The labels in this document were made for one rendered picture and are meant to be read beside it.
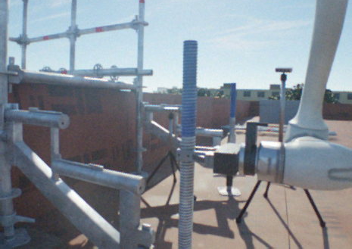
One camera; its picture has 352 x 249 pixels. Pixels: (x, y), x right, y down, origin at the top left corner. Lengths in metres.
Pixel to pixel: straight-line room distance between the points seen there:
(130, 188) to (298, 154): 0.44
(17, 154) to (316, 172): 0.96
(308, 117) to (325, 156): 0.16
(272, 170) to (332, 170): 0.12
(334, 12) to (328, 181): 0.33
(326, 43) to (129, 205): 0.63
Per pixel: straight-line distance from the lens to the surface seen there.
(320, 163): 0.55
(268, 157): 0.55
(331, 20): 0.58
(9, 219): 1.23
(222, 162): 0.53
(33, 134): 1.38
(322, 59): 0.62
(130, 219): 0.74
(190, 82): 0.59
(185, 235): 0.69
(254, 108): 11.84
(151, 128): 1.88
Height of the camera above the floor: 0.63
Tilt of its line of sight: 4 degrees down
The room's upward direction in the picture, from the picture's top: 1 degrees clockwise
